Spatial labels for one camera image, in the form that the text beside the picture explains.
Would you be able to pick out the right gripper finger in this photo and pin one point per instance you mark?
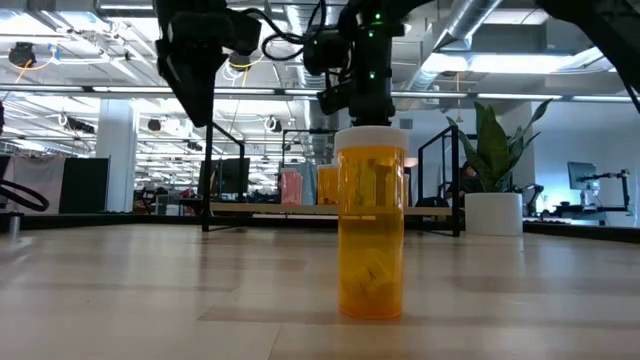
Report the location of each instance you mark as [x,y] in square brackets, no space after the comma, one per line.
[384,110]
[361,110]

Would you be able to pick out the wooden shelf black metal frame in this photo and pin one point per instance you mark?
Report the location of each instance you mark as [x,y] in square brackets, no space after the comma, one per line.
[265,207]

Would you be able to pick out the white pillar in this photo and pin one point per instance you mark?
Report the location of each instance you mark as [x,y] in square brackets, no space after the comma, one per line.
[117,160]

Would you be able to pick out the small pink medicine bottle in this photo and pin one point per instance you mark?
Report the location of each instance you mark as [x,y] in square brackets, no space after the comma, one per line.
[291,189]

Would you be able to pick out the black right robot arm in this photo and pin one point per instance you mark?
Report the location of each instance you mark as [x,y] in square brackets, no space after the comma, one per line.
[610,35]

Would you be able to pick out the black partition panel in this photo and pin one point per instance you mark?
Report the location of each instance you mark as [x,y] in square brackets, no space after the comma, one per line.
[85,185]

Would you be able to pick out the pale cloth panel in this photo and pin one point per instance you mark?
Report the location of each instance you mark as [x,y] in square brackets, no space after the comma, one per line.
[35,175]

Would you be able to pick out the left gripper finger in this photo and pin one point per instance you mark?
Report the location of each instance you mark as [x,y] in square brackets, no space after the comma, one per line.
[172,75]
[200,90]

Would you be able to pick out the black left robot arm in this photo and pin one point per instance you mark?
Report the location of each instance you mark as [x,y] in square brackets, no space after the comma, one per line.
[190,6]

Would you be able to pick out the large orange medicine bottle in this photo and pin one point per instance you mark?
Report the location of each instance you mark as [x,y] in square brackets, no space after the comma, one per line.
[327,187]

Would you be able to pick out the small orange medicine bottle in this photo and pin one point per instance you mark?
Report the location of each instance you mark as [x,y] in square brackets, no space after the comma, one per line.
[406,190]
[371,240]

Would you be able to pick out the green plant in white pot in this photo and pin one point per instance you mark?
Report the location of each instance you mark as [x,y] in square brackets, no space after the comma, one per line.
[492,212]

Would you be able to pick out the black monitor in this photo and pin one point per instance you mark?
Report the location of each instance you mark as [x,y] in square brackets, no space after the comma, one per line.
[232,175]
[580,172]

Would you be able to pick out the person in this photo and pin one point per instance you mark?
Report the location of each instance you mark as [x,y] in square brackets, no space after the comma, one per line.
[470,181]

